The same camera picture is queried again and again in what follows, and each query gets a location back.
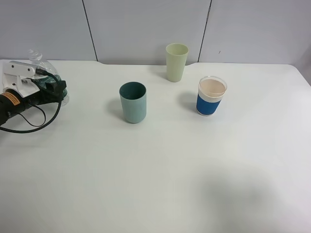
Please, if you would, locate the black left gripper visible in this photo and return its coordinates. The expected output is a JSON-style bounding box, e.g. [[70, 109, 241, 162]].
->
[[0, 77, 67, 126]]

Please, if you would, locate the clear bottle green label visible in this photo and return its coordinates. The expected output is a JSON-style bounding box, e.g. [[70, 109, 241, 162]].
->
[[28, 49, 69, 106]]

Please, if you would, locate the teal plastic cup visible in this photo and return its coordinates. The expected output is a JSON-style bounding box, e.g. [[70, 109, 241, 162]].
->
[[119, 82, 147, 124]]

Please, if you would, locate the pale green plastic cup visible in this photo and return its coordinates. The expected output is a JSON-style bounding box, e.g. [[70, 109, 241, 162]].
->
[[166, 43, 189, 83]]

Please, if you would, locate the blue sleeved paper cup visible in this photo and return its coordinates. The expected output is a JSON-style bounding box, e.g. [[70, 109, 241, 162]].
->
[[196, 76, 227, 116]]

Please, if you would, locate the black left camera cable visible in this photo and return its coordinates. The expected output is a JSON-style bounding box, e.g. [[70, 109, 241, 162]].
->
[[0, 69, 63, 133]]

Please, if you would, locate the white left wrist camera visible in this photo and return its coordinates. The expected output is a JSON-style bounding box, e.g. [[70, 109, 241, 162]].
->
[[2, 61, 47, 99]]

